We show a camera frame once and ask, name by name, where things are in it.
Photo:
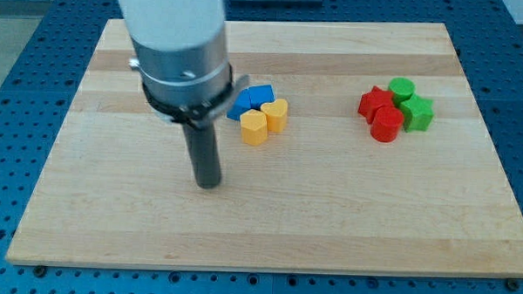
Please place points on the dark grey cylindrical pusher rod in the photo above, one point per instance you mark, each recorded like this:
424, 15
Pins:
204, 155

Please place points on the red cylinder block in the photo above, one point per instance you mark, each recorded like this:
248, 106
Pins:
386, 124

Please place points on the wooden board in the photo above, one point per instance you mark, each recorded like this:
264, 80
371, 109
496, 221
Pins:
117, 190

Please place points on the blue block left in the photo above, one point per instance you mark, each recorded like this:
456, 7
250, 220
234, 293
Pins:
240, 106

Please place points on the red star block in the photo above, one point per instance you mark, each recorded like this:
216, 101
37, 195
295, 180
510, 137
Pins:
371, 101

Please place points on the blue cube block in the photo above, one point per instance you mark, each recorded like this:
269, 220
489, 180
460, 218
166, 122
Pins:
260, 94

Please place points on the green cylinder block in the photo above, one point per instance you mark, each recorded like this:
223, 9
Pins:
402, 89

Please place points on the yellow heart block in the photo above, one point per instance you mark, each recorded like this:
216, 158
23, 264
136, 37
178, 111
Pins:
276, 114

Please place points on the green star block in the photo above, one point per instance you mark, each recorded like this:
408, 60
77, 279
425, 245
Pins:
418, 113

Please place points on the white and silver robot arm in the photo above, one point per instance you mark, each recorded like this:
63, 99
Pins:
181, 54

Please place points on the yellow hexagon block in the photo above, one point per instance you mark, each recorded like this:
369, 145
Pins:
254, 127

